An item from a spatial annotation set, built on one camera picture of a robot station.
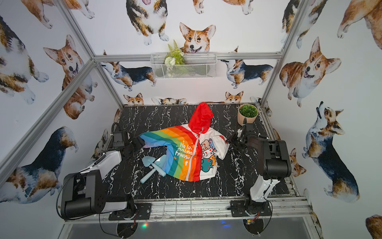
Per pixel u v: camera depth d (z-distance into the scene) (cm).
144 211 74
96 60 92
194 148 95
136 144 82
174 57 82
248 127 79
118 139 70
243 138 74
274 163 49
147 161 89
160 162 89
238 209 73
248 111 101
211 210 75
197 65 92
